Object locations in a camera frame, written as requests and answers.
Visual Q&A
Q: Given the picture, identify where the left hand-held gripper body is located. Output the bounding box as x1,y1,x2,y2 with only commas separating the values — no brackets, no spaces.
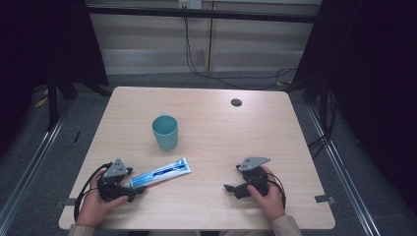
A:
96,158,137,203

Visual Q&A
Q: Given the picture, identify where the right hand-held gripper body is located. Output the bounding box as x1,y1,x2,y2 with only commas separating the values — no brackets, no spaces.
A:
235,156,271,198

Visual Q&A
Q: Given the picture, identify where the blue white toothpaste tube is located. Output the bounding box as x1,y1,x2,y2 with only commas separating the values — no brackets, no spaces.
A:
123,157,193,190

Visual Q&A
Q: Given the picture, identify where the teal cup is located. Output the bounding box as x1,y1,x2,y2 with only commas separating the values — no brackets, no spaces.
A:
150,112,180,152

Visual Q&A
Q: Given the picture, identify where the person's left hand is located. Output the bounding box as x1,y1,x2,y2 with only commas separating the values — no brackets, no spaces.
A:
75,169,130,228

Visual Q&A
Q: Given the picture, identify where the person's right hand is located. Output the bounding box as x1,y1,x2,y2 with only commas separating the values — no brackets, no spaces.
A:
246,164,286,222

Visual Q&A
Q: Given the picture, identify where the black metal stand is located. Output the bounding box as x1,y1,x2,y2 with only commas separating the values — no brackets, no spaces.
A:
46,70,61,132

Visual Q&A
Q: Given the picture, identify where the yellow floor scrap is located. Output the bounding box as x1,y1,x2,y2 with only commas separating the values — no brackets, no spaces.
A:
33,95,49,109

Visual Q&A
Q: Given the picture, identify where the black horizontal bar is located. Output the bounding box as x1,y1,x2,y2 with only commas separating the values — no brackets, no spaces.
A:
86,5,325,25

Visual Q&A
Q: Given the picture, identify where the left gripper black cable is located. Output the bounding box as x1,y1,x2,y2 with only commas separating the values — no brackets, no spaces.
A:
73,162,113,222

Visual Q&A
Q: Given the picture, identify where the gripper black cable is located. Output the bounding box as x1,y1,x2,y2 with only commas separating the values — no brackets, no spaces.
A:
266,171,287,210
73,162,113,222

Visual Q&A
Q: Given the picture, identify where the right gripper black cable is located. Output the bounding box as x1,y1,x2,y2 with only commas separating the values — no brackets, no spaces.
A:
266,171,287,210

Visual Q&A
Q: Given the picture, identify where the black floor cable bundle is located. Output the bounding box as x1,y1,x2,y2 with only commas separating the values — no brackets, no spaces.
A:
307,90,339,159

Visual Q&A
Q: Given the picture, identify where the metal floor rail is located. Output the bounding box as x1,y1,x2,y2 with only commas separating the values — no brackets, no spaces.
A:
0,97,74,228
305,103,382,236

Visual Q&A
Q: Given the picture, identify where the black wall cable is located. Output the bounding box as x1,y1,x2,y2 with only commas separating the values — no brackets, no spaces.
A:
182,7,298,91

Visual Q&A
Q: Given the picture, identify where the white wall outlet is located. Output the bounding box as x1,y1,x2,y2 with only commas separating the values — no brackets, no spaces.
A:
178,0,203,10

